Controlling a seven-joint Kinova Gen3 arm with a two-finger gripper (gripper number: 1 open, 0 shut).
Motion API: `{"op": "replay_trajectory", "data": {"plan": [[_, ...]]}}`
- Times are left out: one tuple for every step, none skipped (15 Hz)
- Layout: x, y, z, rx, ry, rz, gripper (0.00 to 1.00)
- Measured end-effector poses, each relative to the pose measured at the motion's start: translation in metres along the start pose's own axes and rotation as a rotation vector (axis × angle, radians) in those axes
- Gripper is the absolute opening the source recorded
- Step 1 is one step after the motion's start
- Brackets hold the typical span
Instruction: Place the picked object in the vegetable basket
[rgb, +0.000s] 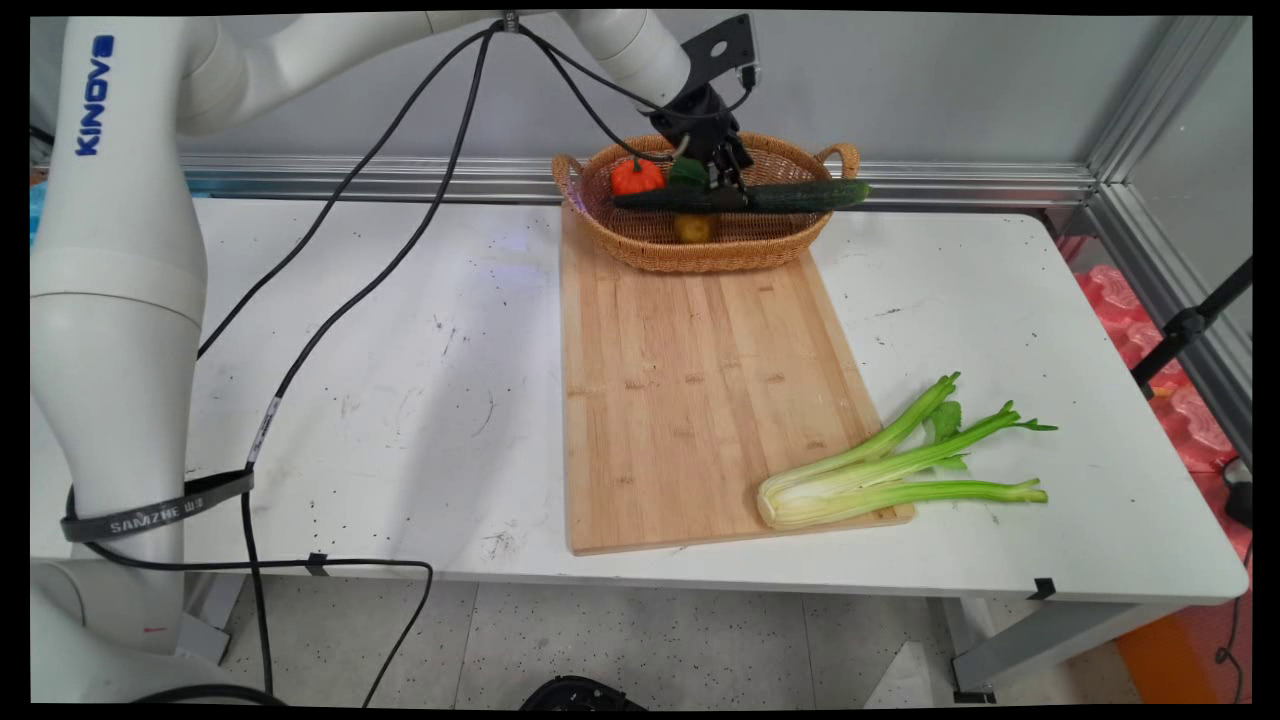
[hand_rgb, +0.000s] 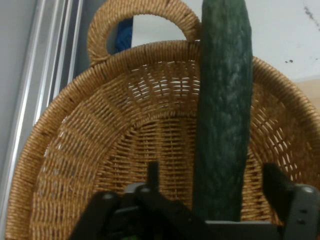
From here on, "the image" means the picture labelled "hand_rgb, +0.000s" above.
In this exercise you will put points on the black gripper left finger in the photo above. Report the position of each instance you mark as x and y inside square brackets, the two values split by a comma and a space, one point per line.
[150, 215]

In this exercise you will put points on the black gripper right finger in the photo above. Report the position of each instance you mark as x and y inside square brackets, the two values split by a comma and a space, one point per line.
[297, 207]

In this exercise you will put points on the dark green cucumber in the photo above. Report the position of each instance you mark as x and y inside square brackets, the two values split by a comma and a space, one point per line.
[225, 112]

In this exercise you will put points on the woven wicker basket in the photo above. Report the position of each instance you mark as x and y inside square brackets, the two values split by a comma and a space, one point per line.
[100, 125]

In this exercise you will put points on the blue object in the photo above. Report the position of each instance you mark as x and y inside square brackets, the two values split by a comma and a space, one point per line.
[123, 37]

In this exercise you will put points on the aluminium frame rail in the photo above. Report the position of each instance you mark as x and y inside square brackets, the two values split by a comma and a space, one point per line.
[42, 62]

